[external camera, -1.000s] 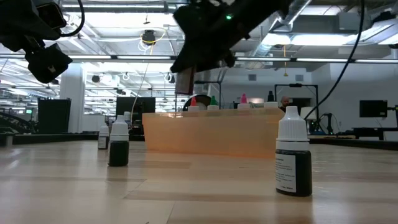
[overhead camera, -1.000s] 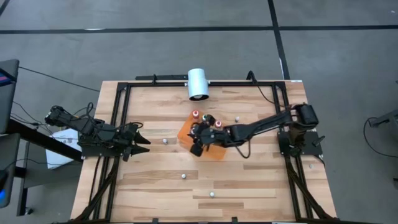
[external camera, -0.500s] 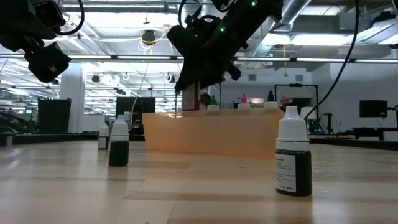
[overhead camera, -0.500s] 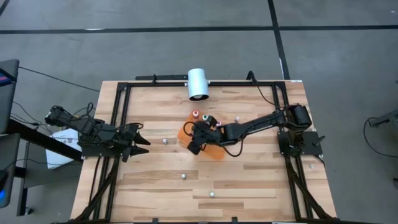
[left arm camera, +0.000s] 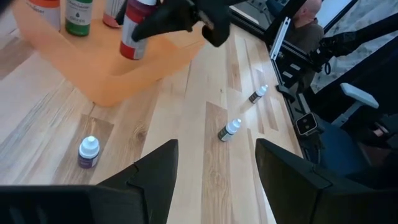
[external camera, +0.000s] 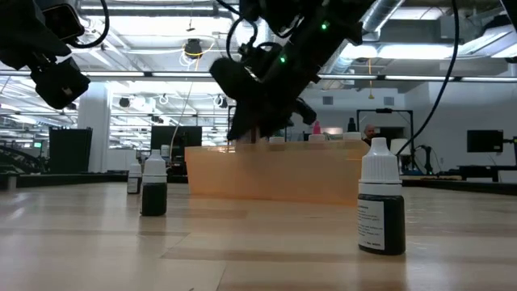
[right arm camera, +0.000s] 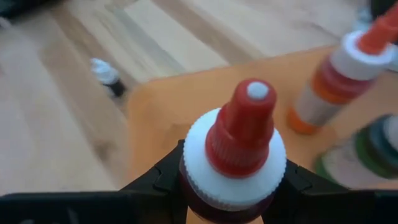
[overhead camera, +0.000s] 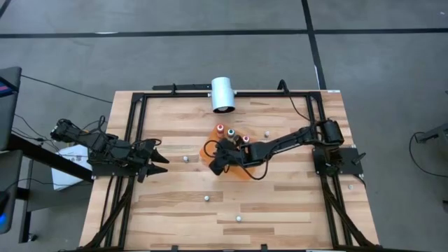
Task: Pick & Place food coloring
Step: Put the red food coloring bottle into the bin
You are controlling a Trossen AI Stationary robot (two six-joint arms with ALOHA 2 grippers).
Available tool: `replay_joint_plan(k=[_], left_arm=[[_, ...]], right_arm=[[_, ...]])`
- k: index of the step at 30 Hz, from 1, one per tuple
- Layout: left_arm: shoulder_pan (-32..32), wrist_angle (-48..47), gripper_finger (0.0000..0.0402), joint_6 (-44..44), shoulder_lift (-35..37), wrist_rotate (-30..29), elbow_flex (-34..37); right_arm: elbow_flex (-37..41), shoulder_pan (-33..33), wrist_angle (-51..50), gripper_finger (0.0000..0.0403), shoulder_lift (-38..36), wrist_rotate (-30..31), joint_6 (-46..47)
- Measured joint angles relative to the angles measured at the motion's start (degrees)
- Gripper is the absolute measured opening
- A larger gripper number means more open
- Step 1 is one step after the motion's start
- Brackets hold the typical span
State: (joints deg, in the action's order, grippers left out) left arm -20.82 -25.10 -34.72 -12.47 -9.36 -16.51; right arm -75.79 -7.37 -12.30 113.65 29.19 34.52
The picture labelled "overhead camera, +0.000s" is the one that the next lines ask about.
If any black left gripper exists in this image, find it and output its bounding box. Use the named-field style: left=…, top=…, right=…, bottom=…
left=128, top=139, right=171, bottom=177

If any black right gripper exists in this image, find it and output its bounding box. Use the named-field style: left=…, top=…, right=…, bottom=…
left=208, top=139, right=255, bottom=177

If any orange translucent plastic tray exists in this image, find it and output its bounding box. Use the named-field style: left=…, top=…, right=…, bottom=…
left=198, top=124, right=266, bottom=182

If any black metal bar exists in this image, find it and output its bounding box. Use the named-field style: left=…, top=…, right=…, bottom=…
left=152, top=83, right=213, bottom=91

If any white paper sheet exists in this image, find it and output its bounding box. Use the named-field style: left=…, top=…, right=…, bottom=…
left=51, top=143, right=94, bottom=192

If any grey monitor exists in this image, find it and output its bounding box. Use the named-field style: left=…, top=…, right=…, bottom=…
left=0, top=66, right=22, bottom=151

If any grey stand foot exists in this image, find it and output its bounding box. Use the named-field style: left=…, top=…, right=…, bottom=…
left=415, top=121, right=448, bottom=144

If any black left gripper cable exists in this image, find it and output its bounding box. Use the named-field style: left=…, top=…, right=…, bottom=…
left=131, top=138, right=162, bottom=148

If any black and yellow cable bundle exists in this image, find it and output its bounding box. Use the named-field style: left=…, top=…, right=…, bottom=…
left=57, top=115, right=108, bottom=141

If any black aluminium table frame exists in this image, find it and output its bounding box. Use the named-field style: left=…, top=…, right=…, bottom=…
left=78, top=90, right=381, bottom=252

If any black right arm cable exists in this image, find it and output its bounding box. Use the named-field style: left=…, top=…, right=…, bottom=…
left=283, top=85, right=312, bottom=123

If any black cable clamp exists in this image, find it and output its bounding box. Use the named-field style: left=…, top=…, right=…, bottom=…
left=277, top=79, right=292, bottom=96

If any long black floor cable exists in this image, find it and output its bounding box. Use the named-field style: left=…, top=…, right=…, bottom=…
left=20, top=74, right=113, bottom=104

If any black stand frame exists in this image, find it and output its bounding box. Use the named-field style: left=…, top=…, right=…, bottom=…
left=6, top=132, right=95, bottom=244

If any black floor cable loop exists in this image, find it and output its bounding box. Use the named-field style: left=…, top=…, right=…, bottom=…
left=408, top=131, right=448, bottom=179

